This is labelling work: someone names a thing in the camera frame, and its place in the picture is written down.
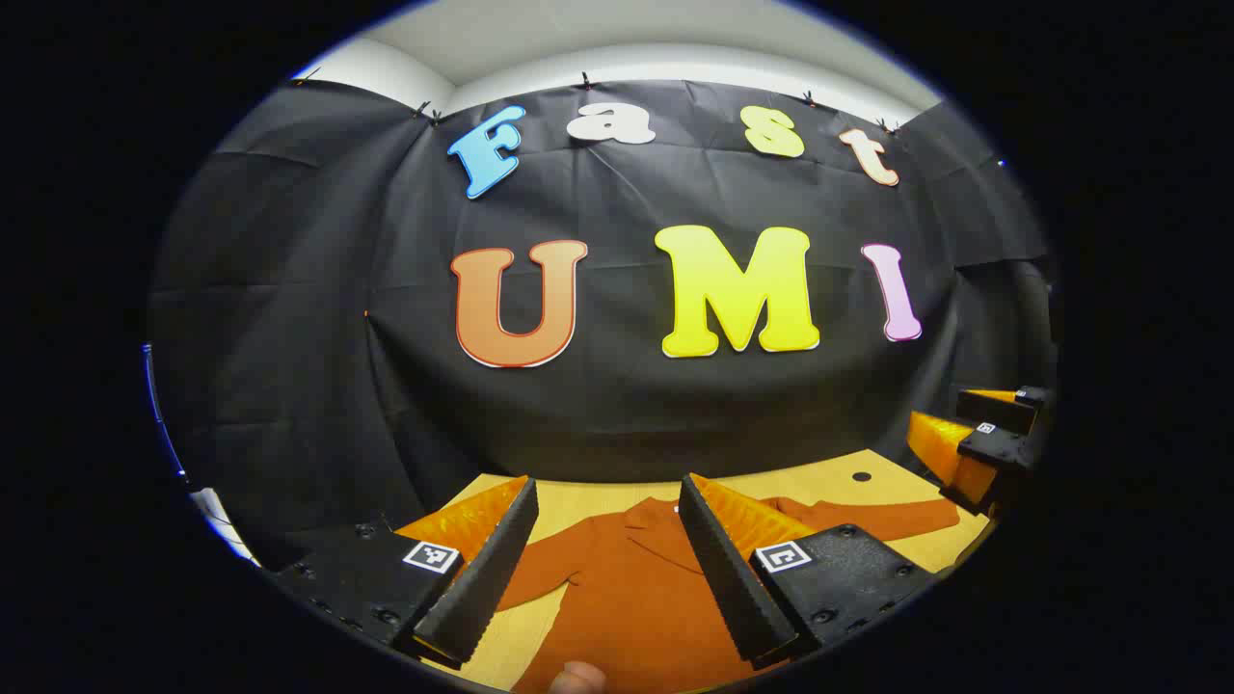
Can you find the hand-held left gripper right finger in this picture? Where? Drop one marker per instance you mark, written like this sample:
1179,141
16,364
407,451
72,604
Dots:
733,578

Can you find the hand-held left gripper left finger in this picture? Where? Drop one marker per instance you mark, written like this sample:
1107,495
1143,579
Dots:
482,578

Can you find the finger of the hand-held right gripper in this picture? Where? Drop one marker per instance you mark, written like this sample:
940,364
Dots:
1003,410
1003,448

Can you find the orange ribbed coat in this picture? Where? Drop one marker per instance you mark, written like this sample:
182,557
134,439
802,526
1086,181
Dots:
627,598

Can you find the black backdrop cloth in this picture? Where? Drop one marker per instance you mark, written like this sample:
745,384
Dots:
617,414

